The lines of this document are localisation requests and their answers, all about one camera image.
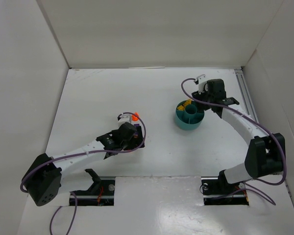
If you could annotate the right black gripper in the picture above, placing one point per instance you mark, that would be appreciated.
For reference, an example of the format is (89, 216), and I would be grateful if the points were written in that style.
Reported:
(204, 103)

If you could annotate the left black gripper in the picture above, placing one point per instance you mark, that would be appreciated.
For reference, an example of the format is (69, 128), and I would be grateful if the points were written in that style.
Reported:
(139, 133)

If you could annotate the yellow lego brick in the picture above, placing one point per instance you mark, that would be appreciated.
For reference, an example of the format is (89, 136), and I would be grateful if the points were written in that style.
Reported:
(187, 102)
(181, 108)

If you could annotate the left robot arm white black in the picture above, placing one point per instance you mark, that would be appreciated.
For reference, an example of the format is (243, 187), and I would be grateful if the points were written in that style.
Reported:
(49, 176)

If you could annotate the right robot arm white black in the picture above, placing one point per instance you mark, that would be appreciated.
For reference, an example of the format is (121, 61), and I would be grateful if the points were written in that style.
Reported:
(266, 151)

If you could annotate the orange cone lego piece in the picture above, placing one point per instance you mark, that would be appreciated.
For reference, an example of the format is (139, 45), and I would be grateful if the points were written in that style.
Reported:
(135, 117)

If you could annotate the teal round divided container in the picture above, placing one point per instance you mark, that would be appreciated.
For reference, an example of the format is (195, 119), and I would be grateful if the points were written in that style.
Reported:
(190, 118)

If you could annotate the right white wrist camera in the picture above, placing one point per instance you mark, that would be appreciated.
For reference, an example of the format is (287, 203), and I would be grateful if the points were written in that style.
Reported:
(200, 81)

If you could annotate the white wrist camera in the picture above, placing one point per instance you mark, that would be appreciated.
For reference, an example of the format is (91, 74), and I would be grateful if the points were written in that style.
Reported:
(200, 81)
(122, 118)

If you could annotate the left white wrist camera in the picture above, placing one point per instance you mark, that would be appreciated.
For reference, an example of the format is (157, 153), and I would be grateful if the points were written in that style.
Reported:
(122, 118)

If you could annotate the aluminium rail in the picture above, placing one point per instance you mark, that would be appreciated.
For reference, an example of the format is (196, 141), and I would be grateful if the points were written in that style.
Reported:
(245, 94)

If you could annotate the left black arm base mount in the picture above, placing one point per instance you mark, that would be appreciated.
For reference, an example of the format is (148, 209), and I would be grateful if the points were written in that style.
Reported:
(99, 192)

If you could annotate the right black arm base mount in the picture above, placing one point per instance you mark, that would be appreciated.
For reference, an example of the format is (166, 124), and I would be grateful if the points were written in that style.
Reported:
(218, 192)

